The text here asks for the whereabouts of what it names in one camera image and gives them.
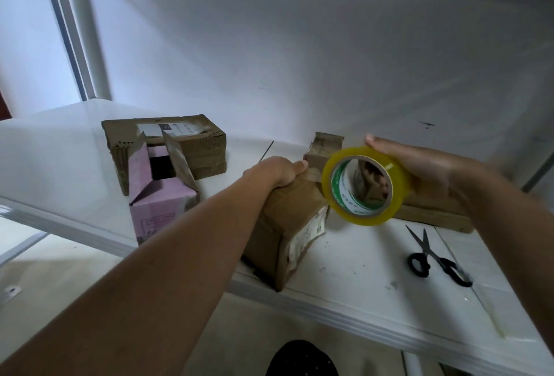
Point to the person's black trousers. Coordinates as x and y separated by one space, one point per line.
303 359

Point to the red-brown door frame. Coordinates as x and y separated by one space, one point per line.
4 108

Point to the yellow tape roll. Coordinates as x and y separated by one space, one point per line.
400 203

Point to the white tube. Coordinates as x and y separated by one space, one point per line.
412 364

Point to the white metal shelf rack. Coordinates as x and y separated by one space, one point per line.
52 164

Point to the person's left hand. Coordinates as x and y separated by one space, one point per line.
275 172

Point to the person's left forearm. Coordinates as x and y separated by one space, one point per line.
121 302

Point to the corrugated cardboard box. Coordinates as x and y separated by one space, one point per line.
277 233

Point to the long cardboard box white label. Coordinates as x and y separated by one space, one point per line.
208 146

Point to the pink carton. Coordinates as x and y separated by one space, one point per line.
160 207

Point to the person's right forearm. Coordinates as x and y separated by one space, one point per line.
519 250

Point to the small cardboard box red label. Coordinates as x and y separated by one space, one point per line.
325 144

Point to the person's right hand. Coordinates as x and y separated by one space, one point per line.
428 172

